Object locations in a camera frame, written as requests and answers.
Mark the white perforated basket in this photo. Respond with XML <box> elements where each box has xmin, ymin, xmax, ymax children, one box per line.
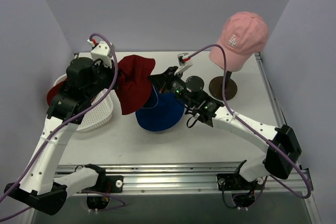
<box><xmin>54</xmin><ymin>74</ymin><xmax>114</xmax><ymax>133</ymax></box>

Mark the dark red knit hat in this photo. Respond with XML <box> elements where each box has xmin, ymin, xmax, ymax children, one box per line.
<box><xmin>115</xmin><ymin>55</ymin><xmax>155</xmax><ymax>115</ymax></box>

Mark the pink baseball cap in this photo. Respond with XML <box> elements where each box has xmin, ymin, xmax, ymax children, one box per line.
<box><xmin>209</xmin><ymin>12</ymin><xmax>269</xmax><ymax>72</ymax></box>

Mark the cream mannequin head stand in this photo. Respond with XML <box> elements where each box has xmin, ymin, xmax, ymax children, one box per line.
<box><xmin>208</xmin><ymin>71</ymin><xmax>238</xmax><ymax>101</ymax></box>

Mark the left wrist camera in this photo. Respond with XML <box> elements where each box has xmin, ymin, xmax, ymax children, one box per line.
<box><xmin>87</xmin><ymin>39</ymin><xmax>112</xmax><ymax>68</ymax></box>

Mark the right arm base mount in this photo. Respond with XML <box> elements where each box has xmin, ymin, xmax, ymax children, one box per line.
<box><xmin>216</xmin><ymin>160</ymin><xmax>267</xmax><ymax>211</ymax></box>

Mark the blue bucket hat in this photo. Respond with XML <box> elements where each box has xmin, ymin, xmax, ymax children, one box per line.
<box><xmin>135</xmin><ymin>87</ymin><xmax>185</xmax><ymax>132</ymax></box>

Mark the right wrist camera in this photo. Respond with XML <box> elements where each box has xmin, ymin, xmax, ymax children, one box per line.
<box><xmin>174</xmin><ymin>52</ymin><xmax>193</xmax><ymax>76</ymax></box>

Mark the red cap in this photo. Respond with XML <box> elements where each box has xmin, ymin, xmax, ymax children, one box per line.
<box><xmin>47</xmin><ymin>81</ymin><xmax>65</xmax><ymax>106</ymax></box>

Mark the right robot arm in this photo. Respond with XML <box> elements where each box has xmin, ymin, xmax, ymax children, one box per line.
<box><xmin>148</xmin><ymin>67</ymin><xmax>302</xmax><ymax>189</ymax></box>

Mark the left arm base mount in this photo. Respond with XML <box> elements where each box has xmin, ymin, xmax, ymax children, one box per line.
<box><xmin>82</xmin><ymin>164</ymin><xmax>125</xmax><ymax>213</ymax></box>

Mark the aluminium mounting rail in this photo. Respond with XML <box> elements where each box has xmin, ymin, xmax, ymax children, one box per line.
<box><xmin>52</xmin><ymin>163</ymin><xmax>313</xmax><ymax>196</ymax></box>

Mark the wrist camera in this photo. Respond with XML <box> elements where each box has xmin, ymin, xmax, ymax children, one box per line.
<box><xmin>87</xmin><ymin>39</ymin><xmax>112</xmax><ymax>68</ymax></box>
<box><xmin>174</xmin><ymin>52</ymin><xmax>193</xmax><ymax>76</ymax></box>

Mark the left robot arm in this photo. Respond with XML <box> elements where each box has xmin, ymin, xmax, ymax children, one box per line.
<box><xmin>1</xmin><ymin>56</ymin><xmax>118</xmax><ymax>215</ymax></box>

